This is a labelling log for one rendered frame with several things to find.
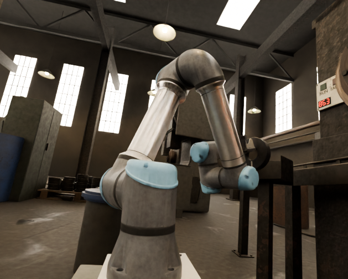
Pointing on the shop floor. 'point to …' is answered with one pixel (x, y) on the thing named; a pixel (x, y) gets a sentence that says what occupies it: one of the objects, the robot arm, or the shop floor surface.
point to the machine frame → (336, 152)
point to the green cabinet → (32, 143)
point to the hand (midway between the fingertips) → (253, 149)
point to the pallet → (68, 187)
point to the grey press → (195, 126)
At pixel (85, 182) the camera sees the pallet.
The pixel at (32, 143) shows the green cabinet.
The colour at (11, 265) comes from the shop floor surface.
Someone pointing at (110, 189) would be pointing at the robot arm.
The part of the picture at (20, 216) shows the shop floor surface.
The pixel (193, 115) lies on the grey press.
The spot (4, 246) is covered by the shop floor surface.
